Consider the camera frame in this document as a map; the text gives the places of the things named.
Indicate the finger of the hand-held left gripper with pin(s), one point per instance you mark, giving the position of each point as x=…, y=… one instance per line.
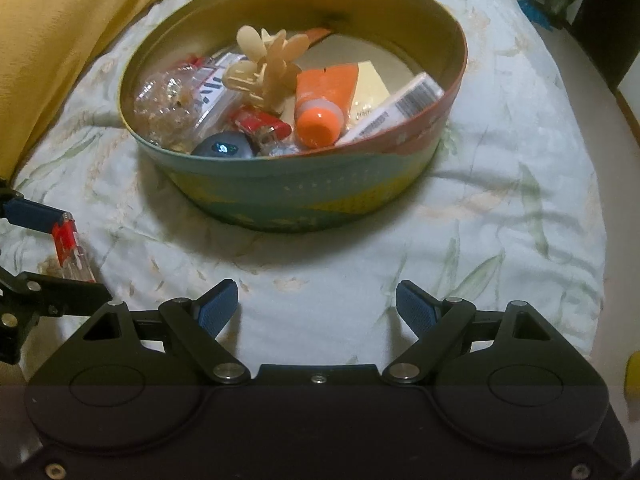
x=35, y=217
x=75, y=295

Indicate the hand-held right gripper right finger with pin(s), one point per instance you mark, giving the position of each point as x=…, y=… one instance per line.
x=417, y=310

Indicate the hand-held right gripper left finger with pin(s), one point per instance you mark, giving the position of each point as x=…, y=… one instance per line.
x=217, y=310

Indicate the red and clear lighter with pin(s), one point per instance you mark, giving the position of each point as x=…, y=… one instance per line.
x=67, y=245

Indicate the round printed metal tin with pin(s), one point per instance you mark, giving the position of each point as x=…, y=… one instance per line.
x=300, y=190

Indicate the dark round ball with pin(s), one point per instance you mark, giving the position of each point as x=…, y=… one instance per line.
x=222, y=146

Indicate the small clear plastic ball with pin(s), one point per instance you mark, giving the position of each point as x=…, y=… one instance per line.
x=277, y=151

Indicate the clear plastic bag of trinkets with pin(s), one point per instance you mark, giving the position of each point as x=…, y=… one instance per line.
x=165, y=105

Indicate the pink and white tissue packet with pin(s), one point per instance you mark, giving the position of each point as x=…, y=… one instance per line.
x=400, y=102

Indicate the white printed card box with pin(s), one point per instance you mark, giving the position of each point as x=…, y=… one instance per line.
x=217, y=90

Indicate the orange tube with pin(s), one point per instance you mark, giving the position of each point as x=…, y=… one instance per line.
x=322, y=105

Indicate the yellow tissue packet rabbit print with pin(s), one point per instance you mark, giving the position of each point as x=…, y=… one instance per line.
x=370, y=85

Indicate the cream flower hair clip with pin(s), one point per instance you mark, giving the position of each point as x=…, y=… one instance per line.
x=272, y=70

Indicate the orange stick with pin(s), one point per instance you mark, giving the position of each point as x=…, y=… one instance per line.
x=317, y=36

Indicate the leaf printed bedspread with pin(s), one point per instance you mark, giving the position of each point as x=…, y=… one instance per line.
x=500, y=185

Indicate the yellow blanket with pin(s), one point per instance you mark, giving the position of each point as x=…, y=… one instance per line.
x=60, y=45

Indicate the yellow round object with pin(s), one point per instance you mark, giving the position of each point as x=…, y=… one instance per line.
x=634, y=377

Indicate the blue crumpled sheet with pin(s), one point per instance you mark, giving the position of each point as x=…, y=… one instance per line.
x=535, y=12

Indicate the dark door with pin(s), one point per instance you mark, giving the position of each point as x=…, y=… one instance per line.
x=610, y=15

